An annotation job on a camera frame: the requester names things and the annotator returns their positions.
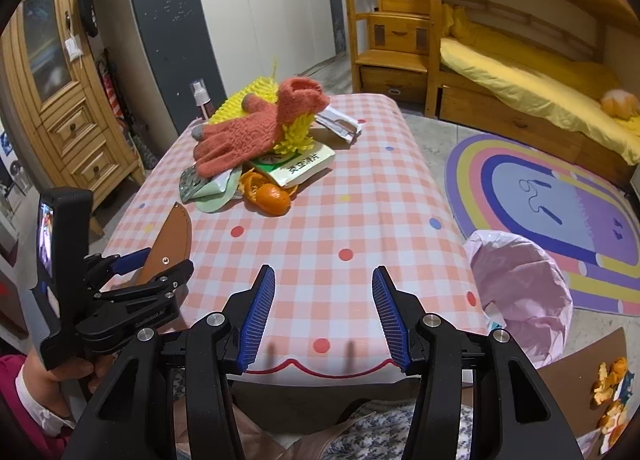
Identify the green white medicine box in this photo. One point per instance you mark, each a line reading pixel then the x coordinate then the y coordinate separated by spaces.
pixel 293 169

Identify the wooden cabinet with glass door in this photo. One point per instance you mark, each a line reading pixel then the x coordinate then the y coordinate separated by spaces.
pixel 63 118

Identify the pink checkered tablecloth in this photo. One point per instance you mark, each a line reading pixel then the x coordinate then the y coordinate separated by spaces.
pixel 377 205

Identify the yellow mattress sheet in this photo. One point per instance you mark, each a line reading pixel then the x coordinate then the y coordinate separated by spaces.
pixel 536 82

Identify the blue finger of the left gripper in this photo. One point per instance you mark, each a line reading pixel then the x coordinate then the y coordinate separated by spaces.
pixel 124 264

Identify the white spray bottle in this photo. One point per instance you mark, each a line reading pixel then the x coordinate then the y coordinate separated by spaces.
pixel 202 99

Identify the brown cardboard sheet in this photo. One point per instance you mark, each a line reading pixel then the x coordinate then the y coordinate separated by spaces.
pixel 570 381

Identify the person's left hand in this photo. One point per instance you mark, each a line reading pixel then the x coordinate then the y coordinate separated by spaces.
pixel 45 385

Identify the orange plush toy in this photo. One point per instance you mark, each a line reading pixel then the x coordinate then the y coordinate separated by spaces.
pixel 620 104

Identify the wooden bunk bed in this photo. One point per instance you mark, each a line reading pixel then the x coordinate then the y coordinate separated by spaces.
pixel 463 102

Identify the phone on gripper mount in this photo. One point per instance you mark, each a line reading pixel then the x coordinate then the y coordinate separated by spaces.
pixel 62 244

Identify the wooden stair drawers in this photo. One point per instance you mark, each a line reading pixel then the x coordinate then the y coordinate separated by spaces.
pixel 394 49

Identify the orange peel pile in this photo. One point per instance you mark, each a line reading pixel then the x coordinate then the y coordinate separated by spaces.
pixel 612 390

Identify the brown leather sheath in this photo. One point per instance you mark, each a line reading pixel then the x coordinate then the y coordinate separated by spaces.
pixel 171 246

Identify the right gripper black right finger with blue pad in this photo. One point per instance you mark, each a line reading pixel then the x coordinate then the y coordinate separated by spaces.
pixel 515 416

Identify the yellow foam fruit net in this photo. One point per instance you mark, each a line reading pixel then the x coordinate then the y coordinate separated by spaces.
pixel 296 136

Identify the silver pill blister pack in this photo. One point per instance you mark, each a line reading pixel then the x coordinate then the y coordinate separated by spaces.
pixel 191 185

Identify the orange knitted glove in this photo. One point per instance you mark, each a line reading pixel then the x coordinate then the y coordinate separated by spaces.
pixel 226 145

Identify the white cloth pad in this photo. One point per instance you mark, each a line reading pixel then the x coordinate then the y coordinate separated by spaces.
pixel 218 192

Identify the white paper wrapper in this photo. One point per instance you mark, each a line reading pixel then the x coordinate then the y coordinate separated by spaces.
pixel 339 123

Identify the rainbow oval rug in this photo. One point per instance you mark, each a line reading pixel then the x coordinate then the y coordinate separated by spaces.
pixel 584 223

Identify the white wardrobe with round holes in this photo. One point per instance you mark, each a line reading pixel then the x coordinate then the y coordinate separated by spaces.
pixel 228 43

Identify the tangerine with peel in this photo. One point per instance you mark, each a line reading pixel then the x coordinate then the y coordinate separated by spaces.
pixel 265 195

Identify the pink trash bag bin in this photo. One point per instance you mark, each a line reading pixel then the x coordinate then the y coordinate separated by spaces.
pixel 523 291

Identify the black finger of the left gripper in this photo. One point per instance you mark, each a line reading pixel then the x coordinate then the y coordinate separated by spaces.
pixel 168 280

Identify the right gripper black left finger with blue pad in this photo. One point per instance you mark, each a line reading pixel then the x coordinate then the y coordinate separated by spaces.
pixel 131 414

